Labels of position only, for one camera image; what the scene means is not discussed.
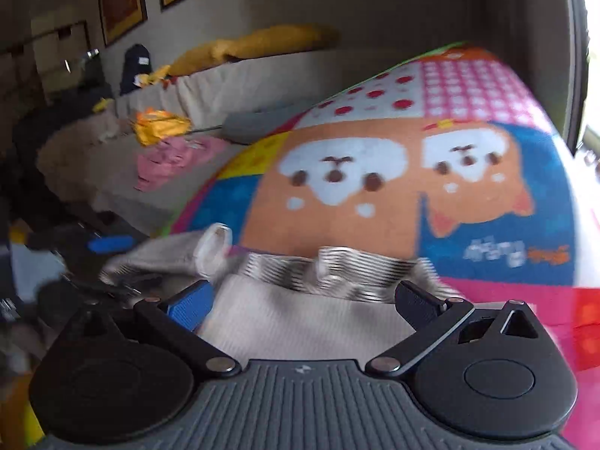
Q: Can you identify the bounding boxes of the dark window frame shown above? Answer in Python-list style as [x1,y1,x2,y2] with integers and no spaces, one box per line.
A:
[559,0,594,152]

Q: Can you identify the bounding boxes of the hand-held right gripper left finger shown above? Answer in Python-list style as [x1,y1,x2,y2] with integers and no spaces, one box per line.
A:
[70,279,240,378]

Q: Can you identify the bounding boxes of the pink cloth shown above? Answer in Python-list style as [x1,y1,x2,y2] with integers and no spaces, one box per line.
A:
[134,135,228,193]

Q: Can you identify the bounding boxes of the yellow orange toy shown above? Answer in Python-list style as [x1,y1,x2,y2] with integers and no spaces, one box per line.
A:
[139,64,172,88]

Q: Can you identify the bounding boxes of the grey striped shirt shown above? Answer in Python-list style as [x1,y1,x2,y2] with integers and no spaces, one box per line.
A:
[100,222,452,363]

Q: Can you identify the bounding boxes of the grey sofa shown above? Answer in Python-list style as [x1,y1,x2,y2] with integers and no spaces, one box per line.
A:
[37,51,339,236]

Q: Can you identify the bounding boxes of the beige drawer cabinet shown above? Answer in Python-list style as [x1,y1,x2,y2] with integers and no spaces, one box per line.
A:
[0,19,93,119]

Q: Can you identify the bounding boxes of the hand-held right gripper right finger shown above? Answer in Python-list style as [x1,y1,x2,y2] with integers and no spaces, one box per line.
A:
[366,280,540,377]

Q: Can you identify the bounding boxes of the dark blue fabric object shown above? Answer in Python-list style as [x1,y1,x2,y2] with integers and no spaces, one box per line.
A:
[119,43,152,96]

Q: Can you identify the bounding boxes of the yellow cloth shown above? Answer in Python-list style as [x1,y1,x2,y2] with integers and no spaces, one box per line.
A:
[132,108,192,147]

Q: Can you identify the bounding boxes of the tan fuzzy blanket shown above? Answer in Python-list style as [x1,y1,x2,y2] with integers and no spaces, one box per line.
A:
[36,112,138,189]

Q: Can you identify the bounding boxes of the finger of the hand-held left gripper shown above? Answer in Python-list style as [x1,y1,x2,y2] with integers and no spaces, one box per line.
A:
[61,269,163,299]
[28,227,140,257]

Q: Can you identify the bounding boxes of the colourful cartoon play mat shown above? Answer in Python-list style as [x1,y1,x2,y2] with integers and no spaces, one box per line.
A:
[154,42,600,434]

